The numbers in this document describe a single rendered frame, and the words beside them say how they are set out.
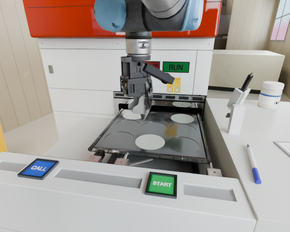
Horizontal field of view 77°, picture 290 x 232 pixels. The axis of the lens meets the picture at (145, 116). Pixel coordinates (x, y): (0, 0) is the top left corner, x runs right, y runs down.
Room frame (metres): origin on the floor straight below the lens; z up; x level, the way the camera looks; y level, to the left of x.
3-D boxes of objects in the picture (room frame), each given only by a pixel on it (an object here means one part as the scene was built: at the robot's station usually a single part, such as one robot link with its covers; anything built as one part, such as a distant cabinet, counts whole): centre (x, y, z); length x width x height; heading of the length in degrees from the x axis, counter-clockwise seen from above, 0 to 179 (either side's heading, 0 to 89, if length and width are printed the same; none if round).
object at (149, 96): (0.56, -0.01, 1.05); 0.05 x 0.02 x 0.09; 26
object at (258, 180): (0.33, -0.24, 0.97); 0.14 x 0.01 x 0.01; 160
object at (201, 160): (0.45, 0.00, 0.90); 0.38 x 0.01 x 0.01; 80
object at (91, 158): (0.40, 0.15, 0.89); 0.08 x 0.03 x 0.03; 170
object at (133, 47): (0.57, 0.02, 1.19); 0.08 x 0.08 x 0.05
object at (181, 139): (0.63, -0.04, 0.90); 0.34 x 0.34 x 0.01; 80
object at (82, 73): (0.89, 0.11, 1.02); 0.81 x 0.03 x 0.40; 80
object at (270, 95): (0.69, -0.49, 1.01); 0.07 x 0.07 x 0.10
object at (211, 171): (0.34, -0.17, 0.89); 0.08 x 0.03 x 0.03; 170
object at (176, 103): (0.84, -0.06, 0.89); 0.44 x 0.02 x 0.10; 80
